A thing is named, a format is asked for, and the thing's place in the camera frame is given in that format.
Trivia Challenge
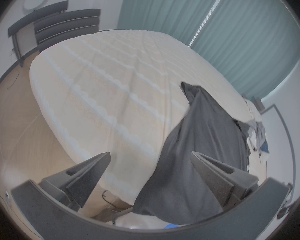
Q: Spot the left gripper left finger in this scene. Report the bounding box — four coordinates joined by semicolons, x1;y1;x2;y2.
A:
40;152;112;208

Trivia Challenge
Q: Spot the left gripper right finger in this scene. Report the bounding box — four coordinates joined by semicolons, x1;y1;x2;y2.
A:
191;151;260;207

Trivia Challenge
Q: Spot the black T-shirt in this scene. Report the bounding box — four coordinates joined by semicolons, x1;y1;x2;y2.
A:
133;82;249;225

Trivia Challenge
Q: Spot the pile of clothes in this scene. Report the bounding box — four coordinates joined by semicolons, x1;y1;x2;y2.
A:
236;119;271;157

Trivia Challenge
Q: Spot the white printed pillow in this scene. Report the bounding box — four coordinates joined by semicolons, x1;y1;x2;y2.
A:
242;96;263;121

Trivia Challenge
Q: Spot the bed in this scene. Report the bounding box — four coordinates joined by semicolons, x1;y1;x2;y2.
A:
29;29;297;209

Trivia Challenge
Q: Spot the grey bedside table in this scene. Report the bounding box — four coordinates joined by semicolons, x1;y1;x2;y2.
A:
251;96;265;111

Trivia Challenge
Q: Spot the blue-green curtain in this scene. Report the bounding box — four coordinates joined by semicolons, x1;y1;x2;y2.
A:
190;0;300;101
117;0;228;47

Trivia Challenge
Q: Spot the black chest of drawers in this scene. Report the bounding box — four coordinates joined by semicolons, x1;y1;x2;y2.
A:
34;8;102;53

